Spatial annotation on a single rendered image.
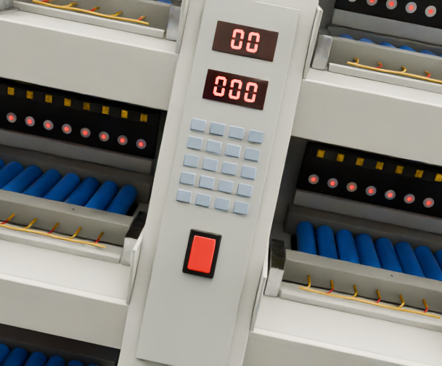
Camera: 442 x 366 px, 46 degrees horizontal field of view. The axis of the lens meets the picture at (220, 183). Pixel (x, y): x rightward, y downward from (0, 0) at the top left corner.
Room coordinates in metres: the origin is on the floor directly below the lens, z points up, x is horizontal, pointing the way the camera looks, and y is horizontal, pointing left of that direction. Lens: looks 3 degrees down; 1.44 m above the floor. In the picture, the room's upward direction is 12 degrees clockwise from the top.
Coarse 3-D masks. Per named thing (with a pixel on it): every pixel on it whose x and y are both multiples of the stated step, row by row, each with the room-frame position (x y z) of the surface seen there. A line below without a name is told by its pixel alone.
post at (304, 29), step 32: (192, 0) 0.39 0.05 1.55; (256, 0) 0.39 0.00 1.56; (288, 0) 0.39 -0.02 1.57; (192, 32) 0.39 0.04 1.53; (288, 96) 0.39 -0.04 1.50; (288, 128) 0.39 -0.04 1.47; (160, 160) 0.39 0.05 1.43; (160, 192) 0.39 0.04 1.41; (256, 224) 0.39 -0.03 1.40; (256, 256) 0.39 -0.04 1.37; (256, 288) 0.39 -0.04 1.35; (128, 320) 0.39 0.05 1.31; (128, 352) 0.39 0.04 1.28
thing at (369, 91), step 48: (336, 0) 0.56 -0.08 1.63; (384, 0) 0.55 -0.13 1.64; (432, 0) 0.55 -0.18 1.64; (336, 48) 0.46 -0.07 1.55; (384, 48) 0.45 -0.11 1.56; (432, 48) 0.54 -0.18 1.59; (336, 96) 0.39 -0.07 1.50; (384, 96) 0.39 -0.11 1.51; (432, 96) 0.42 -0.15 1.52; (336, 144) 0.41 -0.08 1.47; (384, 144) 0.40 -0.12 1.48; (432, 144) 0.40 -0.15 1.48
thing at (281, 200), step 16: (320, 0) 0.59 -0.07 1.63; (160, 112) 0.60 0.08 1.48; (160, 128) 0.60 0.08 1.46; (0, 144) 0.60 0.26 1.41; (160, 144) 0.60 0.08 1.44; (304, 144) 0.59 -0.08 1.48; (80, 160) 0.60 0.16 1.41; (288, 160) 0.59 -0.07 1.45; (288, 176) 0.59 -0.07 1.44; (288, 192) 0.59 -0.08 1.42
